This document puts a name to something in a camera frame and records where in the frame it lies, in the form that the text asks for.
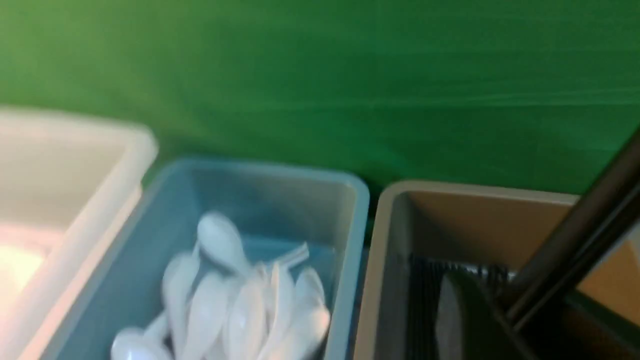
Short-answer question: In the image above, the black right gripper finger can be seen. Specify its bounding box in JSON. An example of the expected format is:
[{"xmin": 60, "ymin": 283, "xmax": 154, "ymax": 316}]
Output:
[{"xmin": 435, "ymin": 272, "xmax": 639, "ymax": 360}]

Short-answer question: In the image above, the black chopsticks pair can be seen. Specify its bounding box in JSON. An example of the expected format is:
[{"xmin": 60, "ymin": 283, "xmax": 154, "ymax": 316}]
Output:
[{"xmin": 498, "ymin": 130, "xmax": 640, "ymax": 332}]

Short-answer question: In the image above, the black chopsticks pile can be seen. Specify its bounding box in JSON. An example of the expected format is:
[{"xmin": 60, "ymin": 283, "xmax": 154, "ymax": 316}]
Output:
[{"xmin": 404, "ymin": 255, "xmax": 515, "ymax": 360}]

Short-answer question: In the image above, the brown plastic bin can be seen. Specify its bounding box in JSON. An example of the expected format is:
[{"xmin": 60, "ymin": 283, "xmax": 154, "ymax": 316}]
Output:
[{"xmin": 353, "ymin": 180, "xmax": 639, "ymax": 360}]

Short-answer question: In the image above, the blue plastic bin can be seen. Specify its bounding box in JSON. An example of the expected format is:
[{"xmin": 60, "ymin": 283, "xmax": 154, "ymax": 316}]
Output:
[{"xmin": 39, "ymin": 158, "xmax": 370, "ymax": 360}]

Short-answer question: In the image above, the green backdrop cloth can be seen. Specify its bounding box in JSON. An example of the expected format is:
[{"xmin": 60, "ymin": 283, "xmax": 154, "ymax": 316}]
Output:
[{"xmin": 0, "ymin": 0, "xmax": 640, "ymax": 194}]

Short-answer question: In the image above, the white spoon back left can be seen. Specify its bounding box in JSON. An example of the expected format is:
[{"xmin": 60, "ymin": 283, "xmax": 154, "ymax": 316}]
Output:
[{"xmin": 194, "ymin": 211, "xmax": 252, "ymax": 277}]

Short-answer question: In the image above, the large white plastic tub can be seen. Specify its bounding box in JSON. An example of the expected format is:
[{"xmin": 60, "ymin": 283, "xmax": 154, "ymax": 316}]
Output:
[{"xmin": 0, "ymin": 105, "xmax": 159, "ymax": 360}]

